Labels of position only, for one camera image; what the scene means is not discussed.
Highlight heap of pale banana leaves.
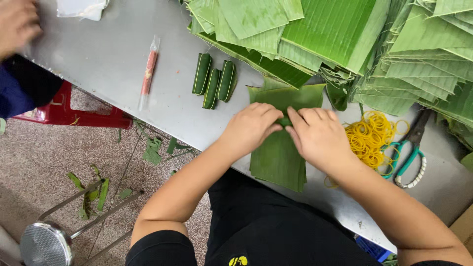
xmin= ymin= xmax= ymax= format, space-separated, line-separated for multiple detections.
xmin=350 ymin=0 xmax=473 ymax=138

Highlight stack of cut banana leaves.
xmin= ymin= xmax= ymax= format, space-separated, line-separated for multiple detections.
xmin=180 ymin=0 xmax=393 ymax=90

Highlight pile of yellow rubber bands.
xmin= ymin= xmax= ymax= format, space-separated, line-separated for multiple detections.
xmin=344 ymin=111 xmax=398 ymax=177

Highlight person's black clothing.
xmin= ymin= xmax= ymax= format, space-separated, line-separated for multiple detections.
xmin=125 ymin=168 xmax=463 ymax=266

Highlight dark green leaf piece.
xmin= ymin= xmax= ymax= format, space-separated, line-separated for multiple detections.
xmin=325 ymin=79 xmax=350 ymax=112

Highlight round metal stool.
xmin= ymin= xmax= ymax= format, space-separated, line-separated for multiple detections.
xmin=19 ymin=179 xmax=145 ymax=266

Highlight brown cardboard box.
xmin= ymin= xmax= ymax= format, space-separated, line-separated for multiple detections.
xmin=449 ymin=204 xmax=473 ymax=256

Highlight person's right hand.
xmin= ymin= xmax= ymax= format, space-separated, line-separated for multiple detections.
xmin=285 ymin=106 xmax=356 ymax=175

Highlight red stick in clear wrapper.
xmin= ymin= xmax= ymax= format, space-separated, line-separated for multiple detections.
xmin=137 ymin=35 xmax=162 ymax=112

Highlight red plastic stool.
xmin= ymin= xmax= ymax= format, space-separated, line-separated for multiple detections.
xmin=12 ymin=80 xmax=134 ymax=130

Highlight tied green leaf roll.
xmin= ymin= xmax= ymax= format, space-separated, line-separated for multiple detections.
xmin=192 ymin=53 xmax=213 ymax=97
xmin=216 ymin=60 xmax=238 ymax=103
xmin=202 ymin=68 xmax=222 ymax=110

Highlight person's left hand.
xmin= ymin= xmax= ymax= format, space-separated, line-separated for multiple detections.
xmin=220 ymin=102 xmax=285 ymax=160

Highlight green banana leaf sheets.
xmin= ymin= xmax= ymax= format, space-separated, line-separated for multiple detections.
xmin=247 ymin=83 xmax=326 ymax=193

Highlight scattered green leaf scraps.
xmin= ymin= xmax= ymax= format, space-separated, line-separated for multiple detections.
xmin=67 ymin=118 xmax=198 ymax=221

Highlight clear plastic bag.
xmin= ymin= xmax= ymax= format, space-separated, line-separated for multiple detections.
xmin=56 ymin=0 xmax=111 ymax=21

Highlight blue plastic crate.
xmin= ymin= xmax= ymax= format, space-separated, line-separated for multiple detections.
xmin=355 ymin=236 xmax=393 ymax=263

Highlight teal handled scissors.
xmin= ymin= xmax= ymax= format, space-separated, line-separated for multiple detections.
xmin=380 ymin=109 xmax=433 ymax=189

